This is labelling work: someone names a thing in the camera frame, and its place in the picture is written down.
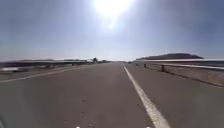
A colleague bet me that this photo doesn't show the white painted edge line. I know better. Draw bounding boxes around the white painted edge line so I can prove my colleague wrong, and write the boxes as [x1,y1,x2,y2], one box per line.
[122,65,172,128]
[0,65,88,84]

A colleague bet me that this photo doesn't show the metal guardrail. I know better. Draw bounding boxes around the metal guardrail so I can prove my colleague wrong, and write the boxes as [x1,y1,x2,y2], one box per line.
[0,59,95,70]
[132,58,224,73]

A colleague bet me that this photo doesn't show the grey asphalt road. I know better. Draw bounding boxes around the grey asphalt road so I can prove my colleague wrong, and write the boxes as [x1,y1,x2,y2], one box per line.
[0,62,224,128]

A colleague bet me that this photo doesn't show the dark hill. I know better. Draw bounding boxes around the dark hill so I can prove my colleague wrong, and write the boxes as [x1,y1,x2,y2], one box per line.
[135,52,204,61]

